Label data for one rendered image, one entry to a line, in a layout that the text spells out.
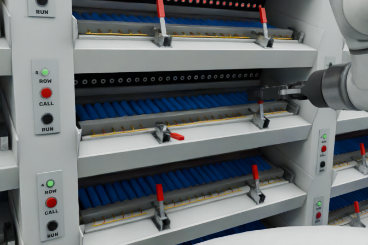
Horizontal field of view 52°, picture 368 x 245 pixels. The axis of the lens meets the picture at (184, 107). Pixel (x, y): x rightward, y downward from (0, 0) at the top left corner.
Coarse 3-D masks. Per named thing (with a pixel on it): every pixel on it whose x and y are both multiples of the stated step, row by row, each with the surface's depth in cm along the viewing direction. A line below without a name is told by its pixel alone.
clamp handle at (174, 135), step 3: (165, 126) 75; (162, 129) 75; (165, 129) 76; (165, 132) 74; (168, 132) 74; (171, 132) 74; (171, 135) 72; (174, 135) 71; (177, 135) 70; (180, 135) 71; (174, 138) 71; (177, 138) 70; (180, 138) 70; (183, 138) 70
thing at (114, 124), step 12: (204, 108) 88; (216, 108) 89; (228, 108) 90; (240, 108) 92; (252, 108) 94; (264, 108) 96; (276, 108) 99; (96, 120) 74; (108, 120) 75; (120, 120) 75; (132, 120) 76; (144, 120) 78; (156, 120) 80; (168, 120) 82; (180, 120) 83; (192, 120) 84; (216, 120) 87; (84, 132) 72; (96, 132) 73; (120, 132) 74
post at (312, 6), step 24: (288, 0) 101; (312, 0) 94; (312, 24) 94; (336, 24) 96; (336, 48) 97; (264, 72) 110; (288, 72) 102; (312, 72) 96; (288, 144) 104; (312, 144) 98; (312, 168) 99; (312, 192) 101; (288, 216) 106; (312, 216) 102
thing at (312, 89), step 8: (320, 72) 72; (312, 80) 72; (320, 80) 70; (296, 88) 74; (304, 88) 73; (312, 88) 71; (320, 88) 70; (312, 96) 72; (320, 96) 70; (320, 104) 72
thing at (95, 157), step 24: (288, 120) 96; (312, 120) 96; (96, 144) 70; (120, 144) 72; (144, 144) 73; (168, 144) 75; (192, 144) 78; (216, 144) 82; (240, 144) 86; (264, 144) 91; (96, 168) 69; (120, 168) 72
